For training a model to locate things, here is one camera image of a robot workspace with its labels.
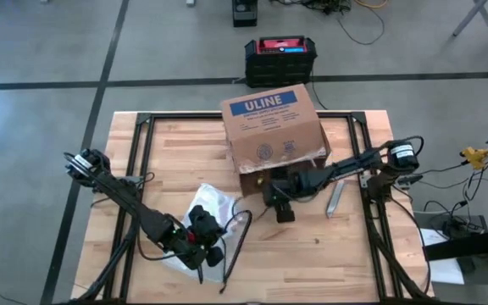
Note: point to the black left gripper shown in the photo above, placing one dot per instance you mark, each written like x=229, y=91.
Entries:
x=197, y=237

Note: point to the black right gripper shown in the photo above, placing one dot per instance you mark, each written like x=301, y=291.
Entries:
x=288, y=188

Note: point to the brown cardboard shipping box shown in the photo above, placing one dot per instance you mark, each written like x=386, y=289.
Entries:
x=269, y=127

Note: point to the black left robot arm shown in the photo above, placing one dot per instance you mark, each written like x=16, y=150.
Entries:
x=121, y=190

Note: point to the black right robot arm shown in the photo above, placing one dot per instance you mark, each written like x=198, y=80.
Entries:
x=354, y=165

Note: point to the red and black toolbox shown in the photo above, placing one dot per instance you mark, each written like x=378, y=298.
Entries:
x=278, y=68

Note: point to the black power adapter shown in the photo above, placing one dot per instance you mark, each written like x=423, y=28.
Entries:
x=458, y=229

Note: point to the white paper sheet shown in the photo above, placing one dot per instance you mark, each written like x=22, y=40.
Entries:
x=443, y=271

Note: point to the small black floor device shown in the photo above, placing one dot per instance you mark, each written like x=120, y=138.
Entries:
x=244, y=14

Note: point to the black cart crossbar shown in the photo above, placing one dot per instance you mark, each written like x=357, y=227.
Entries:
x=473, y=245

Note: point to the grey equipment cart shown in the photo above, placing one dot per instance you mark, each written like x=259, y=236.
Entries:
x=481, y=279

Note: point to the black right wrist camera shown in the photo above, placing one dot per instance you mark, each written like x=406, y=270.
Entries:
x=285, y=214

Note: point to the grey metal frame bracket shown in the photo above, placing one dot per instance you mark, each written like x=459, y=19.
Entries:
x=365, y=181

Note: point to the black aluminium table frame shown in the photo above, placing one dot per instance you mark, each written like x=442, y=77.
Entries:
x=176, y=115

